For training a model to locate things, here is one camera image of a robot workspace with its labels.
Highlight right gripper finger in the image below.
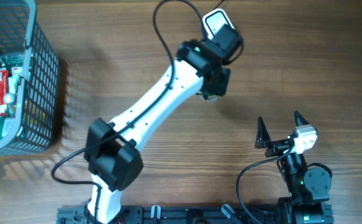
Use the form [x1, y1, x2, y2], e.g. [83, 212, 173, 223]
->
[294, 110, 309, 126]
[255, 116, 272, 149]

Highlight mint green wipes pack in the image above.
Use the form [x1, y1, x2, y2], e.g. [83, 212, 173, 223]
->
[8, 75, 20, 95]

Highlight red stick sachet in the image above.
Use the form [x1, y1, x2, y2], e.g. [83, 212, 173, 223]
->
[0, 69, 9, 116]

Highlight green lid round container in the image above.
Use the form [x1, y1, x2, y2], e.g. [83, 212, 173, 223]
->
[197, 92, 218, 103]

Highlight yellow liquid bottle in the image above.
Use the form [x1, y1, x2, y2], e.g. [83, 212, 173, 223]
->
[4, 93, 16, 118]

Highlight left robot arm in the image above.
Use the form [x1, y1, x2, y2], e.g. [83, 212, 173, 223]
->
[84, 24, 243, 223]

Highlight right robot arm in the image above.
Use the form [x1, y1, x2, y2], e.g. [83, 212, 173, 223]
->
[255, 111, 334, 223]

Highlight white barcode scanner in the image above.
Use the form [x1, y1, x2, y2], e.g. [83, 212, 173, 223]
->
[202, 8, 235, 39]

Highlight grey plastic mesh basket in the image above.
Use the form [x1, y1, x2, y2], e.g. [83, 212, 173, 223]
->
[0, 0, 60, 156]

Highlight black right camera cable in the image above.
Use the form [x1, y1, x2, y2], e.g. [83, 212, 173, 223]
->
[236, 146, 293, 224]

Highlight black camera cable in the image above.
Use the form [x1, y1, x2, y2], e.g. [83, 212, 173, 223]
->
[50, 0, 206, 224]
[236, 146, 293, 224]

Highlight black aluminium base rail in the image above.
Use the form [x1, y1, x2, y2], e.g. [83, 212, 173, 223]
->
[56, 203, 334, 224]

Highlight black left camera cable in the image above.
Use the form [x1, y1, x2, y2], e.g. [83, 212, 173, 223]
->
[50, 0, 206, 224]

